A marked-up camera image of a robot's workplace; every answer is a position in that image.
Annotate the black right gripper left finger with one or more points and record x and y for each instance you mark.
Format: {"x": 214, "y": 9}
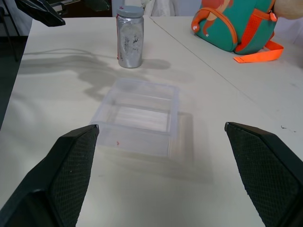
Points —
{"x": 61, "y": 175}

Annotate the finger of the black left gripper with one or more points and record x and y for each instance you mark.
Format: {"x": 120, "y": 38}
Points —
{"x": 39, "y": 10}

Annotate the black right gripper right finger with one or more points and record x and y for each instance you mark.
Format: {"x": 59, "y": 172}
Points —
{"x": 267, "y": 170}

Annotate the grey plastic jar lid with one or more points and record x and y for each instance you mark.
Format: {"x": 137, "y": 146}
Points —
{"x": 130, "y": 11}

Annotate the silver jar with grey lid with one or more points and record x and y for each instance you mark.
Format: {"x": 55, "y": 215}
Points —
{"x": 130, "y": 39}

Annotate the clear plastic container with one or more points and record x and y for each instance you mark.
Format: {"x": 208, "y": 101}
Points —
{"x": 139, "y": 118}

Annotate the black metal leg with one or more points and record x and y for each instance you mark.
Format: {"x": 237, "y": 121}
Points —
{"x": 9, "y": 35}

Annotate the white cloth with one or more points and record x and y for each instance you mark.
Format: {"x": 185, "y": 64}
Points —
{"x": 161, "y": 7}

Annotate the teal and orange backpack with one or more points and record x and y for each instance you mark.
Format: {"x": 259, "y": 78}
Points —
{"x": 234, "y": 26}

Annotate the cream plush toy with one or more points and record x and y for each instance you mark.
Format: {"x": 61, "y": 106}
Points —
{"x": 290, "y": 8}

